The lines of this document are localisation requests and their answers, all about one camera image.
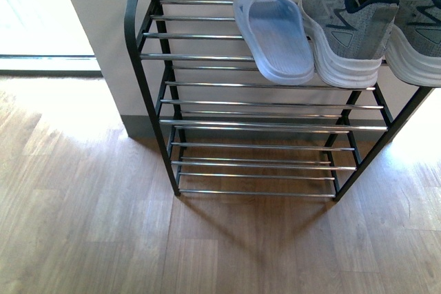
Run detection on grey knit sneaker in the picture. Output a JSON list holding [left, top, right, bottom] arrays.
[[385, 0, 440, 87], [298, 0, 399, 89]]

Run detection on dark window frame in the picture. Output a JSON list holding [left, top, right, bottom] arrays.
[[1, 54, 103, 78]]

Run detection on black metal shoe rack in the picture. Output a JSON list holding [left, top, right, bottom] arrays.
[[124, 0, 432, 200]]

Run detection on light blue slipper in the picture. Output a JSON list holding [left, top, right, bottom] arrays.
[[233, 0, 314, 85]]

